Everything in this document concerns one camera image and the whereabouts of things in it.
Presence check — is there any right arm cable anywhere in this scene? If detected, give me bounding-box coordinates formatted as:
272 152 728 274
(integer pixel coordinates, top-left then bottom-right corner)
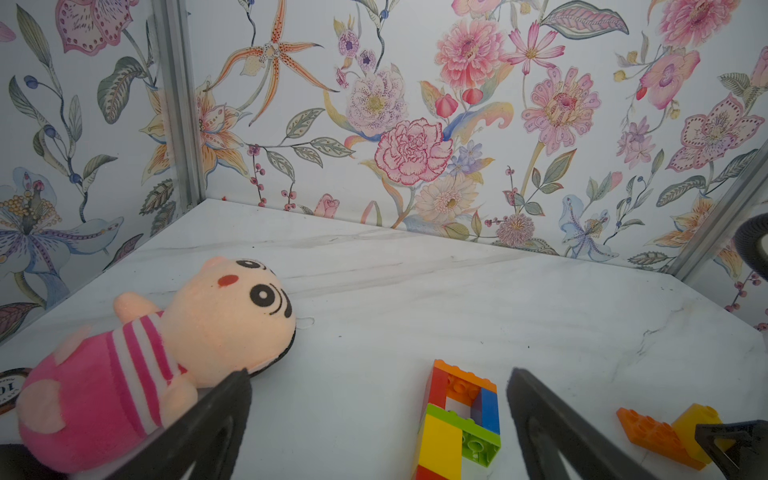
733 212 768 282

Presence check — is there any yellow brick front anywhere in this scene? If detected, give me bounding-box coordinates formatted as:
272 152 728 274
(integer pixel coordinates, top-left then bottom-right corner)
415 414 462 480

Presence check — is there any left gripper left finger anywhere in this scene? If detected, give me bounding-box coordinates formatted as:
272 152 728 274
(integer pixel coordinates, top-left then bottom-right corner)
110 370 252 479

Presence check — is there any red long brick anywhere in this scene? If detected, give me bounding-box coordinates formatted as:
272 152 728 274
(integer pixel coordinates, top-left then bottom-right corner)
424 367 449 409

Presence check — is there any orange tall long brick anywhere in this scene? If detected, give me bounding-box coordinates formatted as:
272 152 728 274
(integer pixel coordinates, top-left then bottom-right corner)
432 359 497 406

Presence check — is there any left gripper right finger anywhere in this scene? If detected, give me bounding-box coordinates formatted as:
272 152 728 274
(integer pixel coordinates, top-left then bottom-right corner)
506 368 654 480

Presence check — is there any red square brick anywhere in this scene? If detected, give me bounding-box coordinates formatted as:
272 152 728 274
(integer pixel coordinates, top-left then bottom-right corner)
412 465 447 480

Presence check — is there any blue small brick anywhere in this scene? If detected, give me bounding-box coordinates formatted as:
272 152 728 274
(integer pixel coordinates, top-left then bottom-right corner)
471 388 501 435

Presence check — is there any yellow brick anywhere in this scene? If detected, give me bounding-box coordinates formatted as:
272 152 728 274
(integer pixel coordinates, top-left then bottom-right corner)
671 403 734 464
415 414 462 480

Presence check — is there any plush doll pink dress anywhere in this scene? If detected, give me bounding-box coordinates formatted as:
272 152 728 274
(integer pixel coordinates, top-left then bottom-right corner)
16 257 296 474

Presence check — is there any lime green long brick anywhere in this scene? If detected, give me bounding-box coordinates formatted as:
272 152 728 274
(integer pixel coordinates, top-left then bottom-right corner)
425 403 502 468

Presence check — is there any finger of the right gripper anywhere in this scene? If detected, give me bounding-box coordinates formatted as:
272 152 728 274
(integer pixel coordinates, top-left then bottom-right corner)
695 420 767 480

